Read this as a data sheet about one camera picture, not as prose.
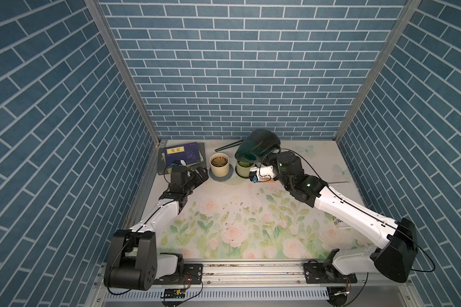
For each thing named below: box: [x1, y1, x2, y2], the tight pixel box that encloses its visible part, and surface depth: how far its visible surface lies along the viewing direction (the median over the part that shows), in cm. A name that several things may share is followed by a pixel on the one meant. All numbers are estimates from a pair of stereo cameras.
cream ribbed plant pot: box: [209, 152, 230, 178], surface depth 102 cm
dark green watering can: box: [214, 128, 282, 163], surface depth 83 cm
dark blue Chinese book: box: [164, 141, 202, 167], surface depth 107 cm
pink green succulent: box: [210, 156, 228, 167], surface depth 102 cm
